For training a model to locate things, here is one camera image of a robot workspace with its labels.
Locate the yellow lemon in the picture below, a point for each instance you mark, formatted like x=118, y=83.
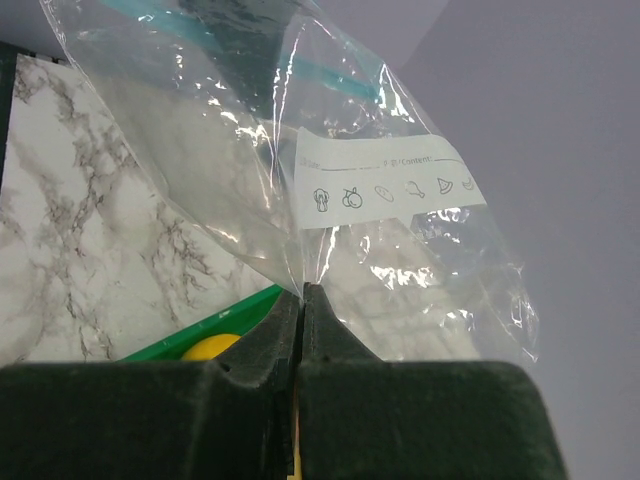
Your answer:
x=210, y=347

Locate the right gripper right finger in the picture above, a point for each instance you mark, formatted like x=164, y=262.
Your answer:
x=364, y=418

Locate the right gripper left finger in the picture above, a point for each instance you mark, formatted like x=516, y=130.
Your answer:
x=227, y=418

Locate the green plastic tray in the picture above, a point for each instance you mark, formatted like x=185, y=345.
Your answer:
x=94, y=265

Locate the clear zip top bag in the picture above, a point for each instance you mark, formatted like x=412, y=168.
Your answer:
x=300, y=153

